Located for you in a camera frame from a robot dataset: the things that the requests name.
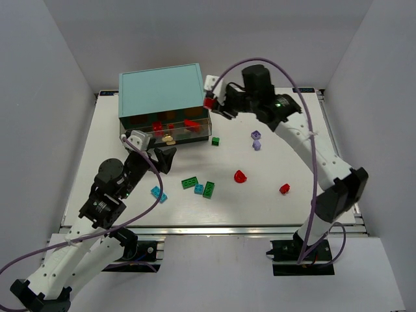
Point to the small green lego cube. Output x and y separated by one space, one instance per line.
215 141

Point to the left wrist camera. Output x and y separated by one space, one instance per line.
138 139

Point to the red arch lego piece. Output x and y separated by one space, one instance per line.
239 177

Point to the purple lego brick lower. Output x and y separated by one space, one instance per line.
256 145

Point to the teal drawer cabinet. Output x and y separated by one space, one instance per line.
170 94

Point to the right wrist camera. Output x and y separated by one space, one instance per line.
216 86

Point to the purple lego brick upper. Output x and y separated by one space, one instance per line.
255 135

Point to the small cyan lego brick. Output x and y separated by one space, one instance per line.
199 189

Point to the long cyan lego brick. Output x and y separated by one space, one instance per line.
157 194

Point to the red long lego brick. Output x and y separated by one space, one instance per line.
192 126

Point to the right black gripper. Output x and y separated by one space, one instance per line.
224 104

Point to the purple lego brick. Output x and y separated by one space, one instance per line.
255 135
256 145

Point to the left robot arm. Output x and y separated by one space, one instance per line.
93 242

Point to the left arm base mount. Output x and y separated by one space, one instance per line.
139 255

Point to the green long lego brick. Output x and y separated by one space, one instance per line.
189 182

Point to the small red lego brick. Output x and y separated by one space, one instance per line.
285 188

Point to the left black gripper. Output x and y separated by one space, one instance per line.
151 157

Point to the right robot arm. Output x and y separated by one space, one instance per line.
337 186

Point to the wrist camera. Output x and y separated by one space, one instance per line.
216 86
138 139

